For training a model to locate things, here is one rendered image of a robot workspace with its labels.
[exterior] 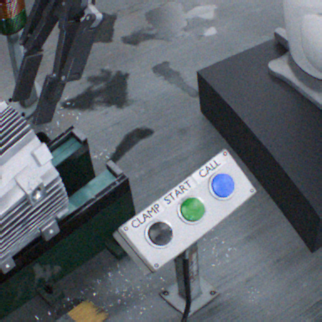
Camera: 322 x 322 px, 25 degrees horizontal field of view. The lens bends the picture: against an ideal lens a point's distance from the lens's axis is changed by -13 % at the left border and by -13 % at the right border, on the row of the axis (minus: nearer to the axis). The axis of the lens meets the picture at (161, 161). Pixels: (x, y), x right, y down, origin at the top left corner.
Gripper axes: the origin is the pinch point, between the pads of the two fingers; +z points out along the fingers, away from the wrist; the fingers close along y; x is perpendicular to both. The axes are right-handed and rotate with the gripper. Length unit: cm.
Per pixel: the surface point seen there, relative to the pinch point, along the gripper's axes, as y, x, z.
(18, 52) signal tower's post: -34.1, 22.2, 13.9
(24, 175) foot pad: 0.9, 1.2, 13.1
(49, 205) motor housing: 3.1, 5.5, 17.4
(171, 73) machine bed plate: -20, 51, 16
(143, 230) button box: 18.1, 7.0, 9.9
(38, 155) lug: 0.6, 3.4, 10.5
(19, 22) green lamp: -33.0, 18.5, 5.9
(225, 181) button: 19.7, 17.1, 4.1
